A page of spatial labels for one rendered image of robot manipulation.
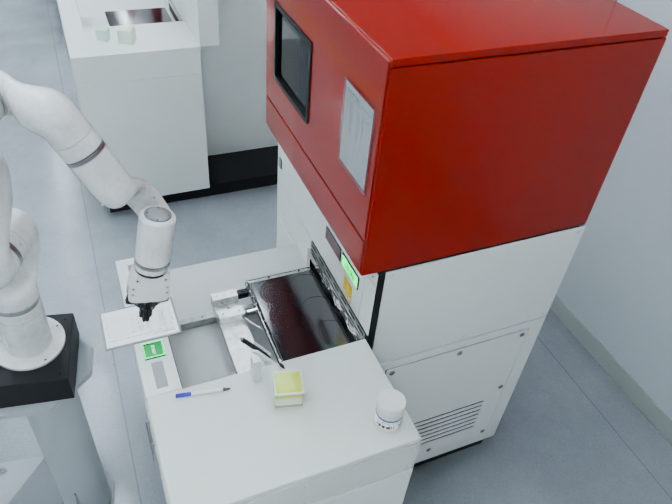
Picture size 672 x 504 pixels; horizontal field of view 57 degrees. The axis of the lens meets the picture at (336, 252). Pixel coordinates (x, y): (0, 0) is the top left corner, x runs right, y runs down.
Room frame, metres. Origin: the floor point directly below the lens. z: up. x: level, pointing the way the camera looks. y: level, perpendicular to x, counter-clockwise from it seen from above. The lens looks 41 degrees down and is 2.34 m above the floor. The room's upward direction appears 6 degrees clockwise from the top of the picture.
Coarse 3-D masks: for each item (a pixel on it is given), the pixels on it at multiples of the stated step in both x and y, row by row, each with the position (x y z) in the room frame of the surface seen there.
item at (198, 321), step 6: (246, 306) 1.38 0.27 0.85; (252, 306) 1.39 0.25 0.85; (252, 312) 1.38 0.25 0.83; (192, 318) 1.31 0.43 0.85; (198, 318) 1.31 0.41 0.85; (204, 318) 1.31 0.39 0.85; (210, 318) 1.32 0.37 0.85; (180, 324) 1.28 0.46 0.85; (186, 324) 1.29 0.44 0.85; (192, 324) 1.29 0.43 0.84; (198, 324) 1.30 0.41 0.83; (204, 324) 1.31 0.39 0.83
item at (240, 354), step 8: (232, 304) 1.36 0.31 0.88; (216, 312) 1.32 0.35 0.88; (240, 320) 1.29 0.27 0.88; (224, 328) 1.25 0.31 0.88; (232, 328) 1.26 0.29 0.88; (240, 328) 1.26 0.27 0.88; (248, 328) 1.26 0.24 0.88; (224, 336) 1.22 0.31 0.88; (232, 336) 1.23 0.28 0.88; (240, 336) 1.23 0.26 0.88; (248, 336) 1.23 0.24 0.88; (232, 344) 1.20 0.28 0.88; (240, 344) 1.20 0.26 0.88; (232, 352) 1.17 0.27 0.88; (240, 352) 1.17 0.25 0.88; (248, 352) 1.17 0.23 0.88; (232, 360) 1.14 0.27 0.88; (240, 360) 1.14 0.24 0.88; (248, 360) 1.14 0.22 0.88; (240, 368) 1.11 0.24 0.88; (248, 368) 1.11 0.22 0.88
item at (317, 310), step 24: (264, 288) 1.42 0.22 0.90; (288, 288) 1.44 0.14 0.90; (312, 288) 1.45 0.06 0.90; (264, 312) 1.32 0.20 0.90; (288, 312) 1.33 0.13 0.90; (312, 312) 1.34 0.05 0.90; (336, 312) 1.35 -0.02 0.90; (288, 336) 1.23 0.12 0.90; (312, 336) 1.24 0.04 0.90; (336, 336) 1.25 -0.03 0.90
